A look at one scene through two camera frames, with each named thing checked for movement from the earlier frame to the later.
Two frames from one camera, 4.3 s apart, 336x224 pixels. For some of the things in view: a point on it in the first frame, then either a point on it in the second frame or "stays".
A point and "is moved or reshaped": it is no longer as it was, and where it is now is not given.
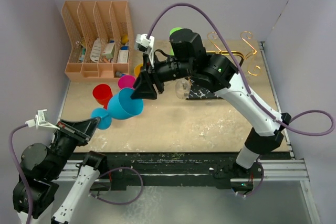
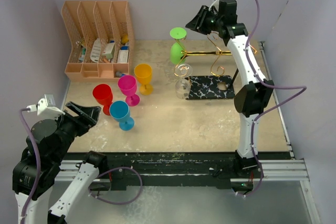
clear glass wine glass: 182,87 stays
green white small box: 109,49 stays
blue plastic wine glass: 122,106 is moved or reshaped
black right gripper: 144,85 to 198,23
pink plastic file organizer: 101,35 stays
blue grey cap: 119,74 stays
